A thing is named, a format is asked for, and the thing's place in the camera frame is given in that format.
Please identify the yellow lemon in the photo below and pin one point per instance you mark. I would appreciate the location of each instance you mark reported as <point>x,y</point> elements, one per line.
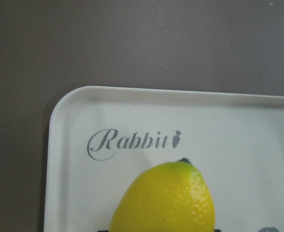
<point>170,197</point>

